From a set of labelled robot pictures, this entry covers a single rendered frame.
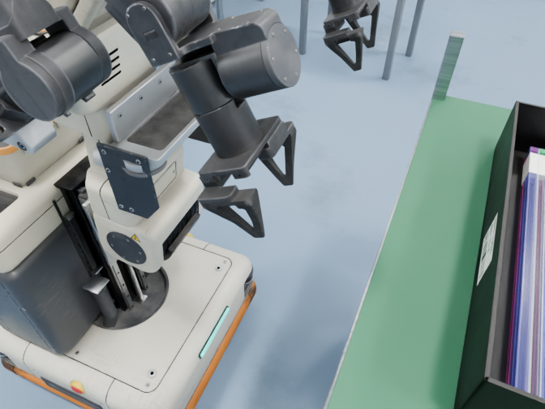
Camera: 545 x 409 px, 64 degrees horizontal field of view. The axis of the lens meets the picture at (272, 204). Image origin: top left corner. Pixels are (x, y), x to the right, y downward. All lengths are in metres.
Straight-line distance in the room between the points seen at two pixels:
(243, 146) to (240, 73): 0.09
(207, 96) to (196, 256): 1.16
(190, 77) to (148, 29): 0.06
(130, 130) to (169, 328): 0.77
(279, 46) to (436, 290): 0.44
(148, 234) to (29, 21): 0.52
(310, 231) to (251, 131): 1.55
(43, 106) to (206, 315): 0.99
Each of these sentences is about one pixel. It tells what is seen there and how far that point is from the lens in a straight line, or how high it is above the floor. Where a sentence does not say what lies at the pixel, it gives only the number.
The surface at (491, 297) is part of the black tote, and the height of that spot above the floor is 1.06.
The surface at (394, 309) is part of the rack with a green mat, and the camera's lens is 0.67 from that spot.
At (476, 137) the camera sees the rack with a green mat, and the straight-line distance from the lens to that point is 1.02.
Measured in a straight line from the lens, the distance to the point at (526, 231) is 0.77.
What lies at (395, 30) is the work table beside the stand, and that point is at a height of 0.34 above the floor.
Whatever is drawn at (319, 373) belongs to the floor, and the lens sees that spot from 1.65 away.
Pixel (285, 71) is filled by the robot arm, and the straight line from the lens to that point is 0.41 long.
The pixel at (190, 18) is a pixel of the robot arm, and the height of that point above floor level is 1.33.
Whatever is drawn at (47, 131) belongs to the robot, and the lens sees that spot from 0.73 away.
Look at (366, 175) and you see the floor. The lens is 2.32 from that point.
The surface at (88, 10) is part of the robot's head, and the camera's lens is 0.70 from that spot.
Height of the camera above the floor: 1.50
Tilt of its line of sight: 45 degrees down
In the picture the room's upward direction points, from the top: straight up
